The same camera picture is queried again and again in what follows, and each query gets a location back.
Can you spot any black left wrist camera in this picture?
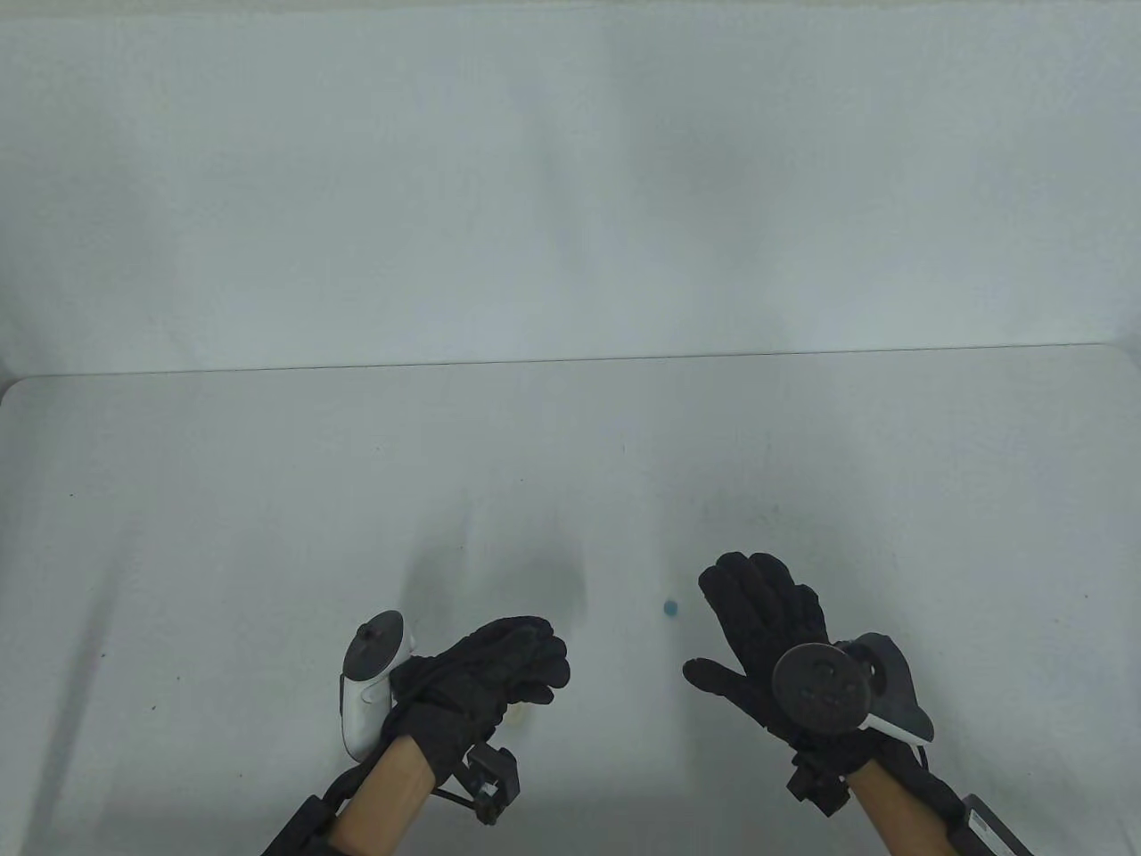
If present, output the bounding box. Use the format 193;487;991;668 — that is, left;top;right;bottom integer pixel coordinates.
466;744;521;827

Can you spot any grey white controller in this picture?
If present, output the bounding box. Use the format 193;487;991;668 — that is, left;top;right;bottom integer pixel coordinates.
771;632;936;746
338;610;420;766

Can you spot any grey white left controller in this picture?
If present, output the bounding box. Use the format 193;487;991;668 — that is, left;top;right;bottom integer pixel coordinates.
338;610;420;766

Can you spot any grey white right controller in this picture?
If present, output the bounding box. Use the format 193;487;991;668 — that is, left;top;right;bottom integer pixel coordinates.
771;632;936;746

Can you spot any black right forearm box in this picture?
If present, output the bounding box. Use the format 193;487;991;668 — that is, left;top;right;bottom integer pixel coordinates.
949;795;1030;856

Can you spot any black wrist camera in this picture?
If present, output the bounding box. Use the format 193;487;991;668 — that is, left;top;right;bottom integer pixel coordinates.
466;744;521;827
784;753;850;818

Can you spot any person's right forearm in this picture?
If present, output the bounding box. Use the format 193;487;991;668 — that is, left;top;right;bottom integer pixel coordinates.
842;767;950;856

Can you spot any black left forearm box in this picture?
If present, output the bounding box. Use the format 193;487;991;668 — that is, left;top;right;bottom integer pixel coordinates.
261;792;346;856

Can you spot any thick black left glove cable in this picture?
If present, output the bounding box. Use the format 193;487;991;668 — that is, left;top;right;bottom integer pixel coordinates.
324;712;396;802

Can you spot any person's left forearm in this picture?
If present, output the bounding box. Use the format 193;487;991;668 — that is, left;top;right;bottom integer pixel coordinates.
332;734;439;856

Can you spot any person's right hand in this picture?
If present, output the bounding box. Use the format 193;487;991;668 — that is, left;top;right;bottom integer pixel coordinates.
683;551;879;778

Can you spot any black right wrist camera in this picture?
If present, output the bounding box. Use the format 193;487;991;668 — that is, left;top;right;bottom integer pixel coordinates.
784;753;850;818

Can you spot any person's left hand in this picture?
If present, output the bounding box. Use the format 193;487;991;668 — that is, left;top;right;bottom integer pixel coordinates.
388;615;571;786

